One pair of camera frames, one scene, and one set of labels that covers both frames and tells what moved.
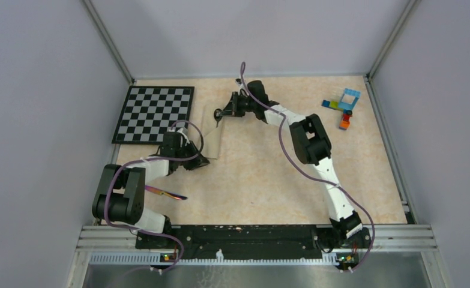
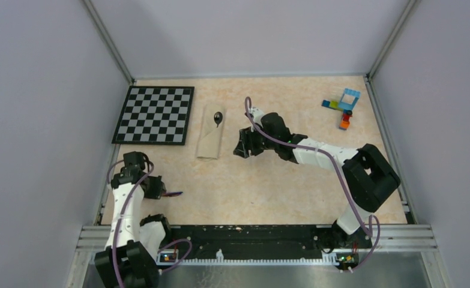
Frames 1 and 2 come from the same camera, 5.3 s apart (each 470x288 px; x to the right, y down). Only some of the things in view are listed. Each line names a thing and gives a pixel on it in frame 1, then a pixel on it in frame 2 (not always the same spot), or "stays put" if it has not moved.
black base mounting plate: [236, 242] stays put
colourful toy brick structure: [347, 108] stays put
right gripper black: [231, 109] -> [247, 143]
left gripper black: [202, 161] -> [159, 188]
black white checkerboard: [150, 111] stays put
